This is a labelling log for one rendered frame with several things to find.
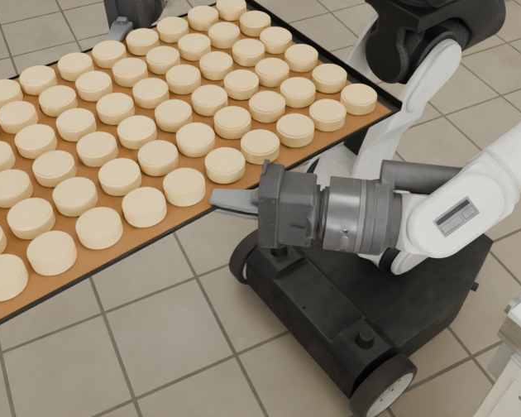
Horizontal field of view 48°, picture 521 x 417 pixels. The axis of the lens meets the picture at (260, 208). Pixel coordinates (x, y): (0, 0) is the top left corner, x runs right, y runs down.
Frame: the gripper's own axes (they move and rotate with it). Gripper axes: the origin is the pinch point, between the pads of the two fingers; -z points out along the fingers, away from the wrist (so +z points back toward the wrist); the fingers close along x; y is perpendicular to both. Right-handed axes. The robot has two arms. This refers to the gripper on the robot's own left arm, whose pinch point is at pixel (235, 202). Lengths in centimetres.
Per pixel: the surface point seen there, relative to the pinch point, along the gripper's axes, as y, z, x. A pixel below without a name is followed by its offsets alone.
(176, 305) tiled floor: -46, -29, -100
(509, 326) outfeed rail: 4.5, 35.3, -12.4
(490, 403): 7.5, 37.0, -27.7
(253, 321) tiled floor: -44, -5, -100
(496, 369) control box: 2.1, 38.5, -27.7
